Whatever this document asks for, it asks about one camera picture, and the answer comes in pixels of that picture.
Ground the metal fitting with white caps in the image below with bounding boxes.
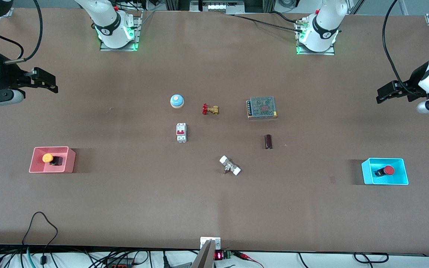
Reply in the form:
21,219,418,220
219,155,242,176

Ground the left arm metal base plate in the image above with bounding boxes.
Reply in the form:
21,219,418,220
296,19,336,56

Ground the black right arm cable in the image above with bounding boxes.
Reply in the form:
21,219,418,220
4,0,44,64

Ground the cyan plastic bin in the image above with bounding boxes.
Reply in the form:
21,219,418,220
361,157,409,186

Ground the red push button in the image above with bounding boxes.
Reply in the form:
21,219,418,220
374,166,395,178

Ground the white device with lights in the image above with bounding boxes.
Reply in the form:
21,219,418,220
190,0,245,13

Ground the coiled black cable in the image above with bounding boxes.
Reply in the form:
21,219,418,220
353,252,390,264

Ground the pink plastic bin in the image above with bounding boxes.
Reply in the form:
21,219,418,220
29,146,76,174

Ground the red clip lead wire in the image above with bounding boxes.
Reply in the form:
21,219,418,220
235,251,264,268

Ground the yellow push button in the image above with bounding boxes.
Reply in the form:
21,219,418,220
42,153,63,166

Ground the looped thin black cable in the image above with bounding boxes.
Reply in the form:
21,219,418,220
22,211,59,247

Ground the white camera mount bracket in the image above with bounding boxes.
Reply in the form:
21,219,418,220
200,236,222,250

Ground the teal cable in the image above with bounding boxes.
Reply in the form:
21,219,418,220
26,246,37,268

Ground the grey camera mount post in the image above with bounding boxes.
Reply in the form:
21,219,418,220
191,239,215,268

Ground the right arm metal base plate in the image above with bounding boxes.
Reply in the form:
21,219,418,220
100,10,143,52

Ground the metal mesh power supply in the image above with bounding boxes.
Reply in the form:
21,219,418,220
247,96,278,120

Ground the white circuit breaker red switch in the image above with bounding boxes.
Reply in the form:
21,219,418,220
176,122,187,143

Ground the black table cable to base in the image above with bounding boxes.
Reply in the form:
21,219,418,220
232,13,305,32

